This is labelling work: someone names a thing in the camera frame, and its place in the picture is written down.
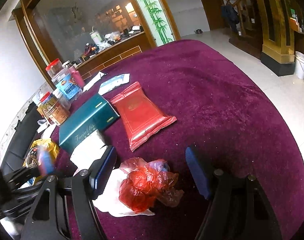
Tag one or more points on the blue tissue pack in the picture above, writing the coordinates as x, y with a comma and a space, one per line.
45, 162

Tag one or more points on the red lid snack jar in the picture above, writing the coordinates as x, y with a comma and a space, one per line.
46, 104

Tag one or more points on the yellow tray box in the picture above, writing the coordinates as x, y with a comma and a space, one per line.
31, 160

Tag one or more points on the red foil pouch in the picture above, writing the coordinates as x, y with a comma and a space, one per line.
141, 117

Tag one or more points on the teal facial tissue box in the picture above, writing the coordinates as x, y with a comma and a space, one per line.
95, 114

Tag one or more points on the white paper packet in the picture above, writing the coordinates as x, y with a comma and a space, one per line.
94, 80

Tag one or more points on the red plastic bag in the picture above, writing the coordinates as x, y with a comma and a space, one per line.
147, 182

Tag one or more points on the black leather sofa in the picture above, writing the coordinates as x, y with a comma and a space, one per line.
25, 134

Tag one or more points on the blue label plastic jar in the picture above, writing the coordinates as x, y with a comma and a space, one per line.
67, 85

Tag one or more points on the white bucket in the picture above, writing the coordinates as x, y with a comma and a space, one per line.
299, 65

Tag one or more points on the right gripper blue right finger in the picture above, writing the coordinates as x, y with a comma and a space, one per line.
198, 173

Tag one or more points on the brown label jar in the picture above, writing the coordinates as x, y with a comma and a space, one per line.
58, 114

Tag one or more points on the blue white wipes packet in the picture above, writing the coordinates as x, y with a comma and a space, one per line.
113, 83

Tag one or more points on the tall red lid jar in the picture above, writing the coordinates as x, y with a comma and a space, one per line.
54, 68

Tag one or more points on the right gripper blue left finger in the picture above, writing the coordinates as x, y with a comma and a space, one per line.
100, 172

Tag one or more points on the wooden sideboard cabinet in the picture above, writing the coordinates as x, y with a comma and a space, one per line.
106, 58

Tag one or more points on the white plastic bag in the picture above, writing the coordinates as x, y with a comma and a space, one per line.
108, 201

